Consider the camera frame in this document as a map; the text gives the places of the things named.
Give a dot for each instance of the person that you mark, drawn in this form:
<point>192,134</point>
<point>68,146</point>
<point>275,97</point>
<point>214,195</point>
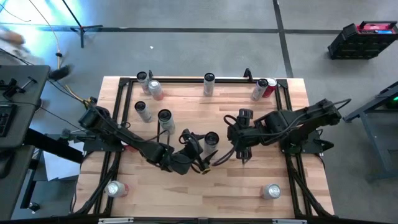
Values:
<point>60,72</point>

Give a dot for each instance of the black desk clamp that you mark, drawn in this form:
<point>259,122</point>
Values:
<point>11,87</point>

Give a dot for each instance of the black computer mouse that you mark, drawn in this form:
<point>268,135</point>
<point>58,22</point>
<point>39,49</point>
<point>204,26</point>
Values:
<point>6,165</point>

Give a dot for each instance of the black aluminium table frame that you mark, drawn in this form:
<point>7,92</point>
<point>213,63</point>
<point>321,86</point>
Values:
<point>186,80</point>

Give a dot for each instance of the tall white can teal palms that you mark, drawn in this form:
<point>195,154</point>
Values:
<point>209,84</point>

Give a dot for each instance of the black device green light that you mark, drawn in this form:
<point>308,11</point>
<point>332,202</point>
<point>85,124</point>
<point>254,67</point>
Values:
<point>393,102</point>

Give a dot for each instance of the dark grey desk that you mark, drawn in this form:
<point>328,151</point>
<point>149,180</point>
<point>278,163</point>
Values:
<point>34,118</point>
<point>18,186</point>

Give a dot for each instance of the tall white can green palms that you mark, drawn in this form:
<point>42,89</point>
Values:
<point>259,89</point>

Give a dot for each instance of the grey metal table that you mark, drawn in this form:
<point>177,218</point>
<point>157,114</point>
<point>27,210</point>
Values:
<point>382,140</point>

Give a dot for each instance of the small black bracket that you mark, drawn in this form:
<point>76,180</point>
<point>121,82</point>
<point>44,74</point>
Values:
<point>150,74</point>
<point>247,74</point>

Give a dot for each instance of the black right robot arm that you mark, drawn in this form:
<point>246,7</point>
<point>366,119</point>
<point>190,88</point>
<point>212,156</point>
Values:
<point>298,119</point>

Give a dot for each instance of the black crossbeam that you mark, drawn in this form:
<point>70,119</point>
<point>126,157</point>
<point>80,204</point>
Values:
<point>171,221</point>

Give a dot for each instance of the white floor sheet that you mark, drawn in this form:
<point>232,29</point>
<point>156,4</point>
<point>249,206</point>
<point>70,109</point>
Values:
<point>59,165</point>

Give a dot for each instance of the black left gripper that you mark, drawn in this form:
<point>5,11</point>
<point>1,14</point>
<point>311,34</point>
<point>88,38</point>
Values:
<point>192,149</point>

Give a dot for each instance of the black and red tool case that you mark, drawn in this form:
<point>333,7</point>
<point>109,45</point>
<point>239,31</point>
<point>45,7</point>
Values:
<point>357,46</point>

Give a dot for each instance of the black keyboard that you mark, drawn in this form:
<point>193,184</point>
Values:
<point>6,121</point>

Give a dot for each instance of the black caster wheel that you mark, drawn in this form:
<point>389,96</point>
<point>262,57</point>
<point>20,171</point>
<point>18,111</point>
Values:
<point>33,207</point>

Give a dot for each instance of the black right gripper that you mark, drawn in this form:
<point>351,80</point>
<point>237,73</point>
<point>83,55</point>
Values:
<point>244,135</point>

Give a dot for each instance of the black desk foot bar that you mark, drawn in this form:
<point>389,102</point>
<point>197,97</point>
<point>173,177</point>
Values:
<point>53,146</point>

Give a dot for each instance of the black tripod stand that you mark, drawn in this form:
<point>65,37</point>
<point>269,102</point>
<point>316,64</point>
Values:
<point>82,37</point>

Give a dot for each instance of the silver metal bracket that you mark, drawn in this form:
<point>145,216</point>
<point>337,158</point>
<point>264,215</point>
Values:
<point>289,221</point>
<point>115,220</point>

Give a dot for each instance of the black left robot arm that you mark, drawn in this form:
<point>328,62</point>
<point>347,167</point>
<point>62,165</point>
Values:
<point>130,137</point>

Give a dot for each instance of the wooden shelf black metal legs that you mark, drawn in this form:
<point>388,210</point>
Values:
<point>199,124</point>

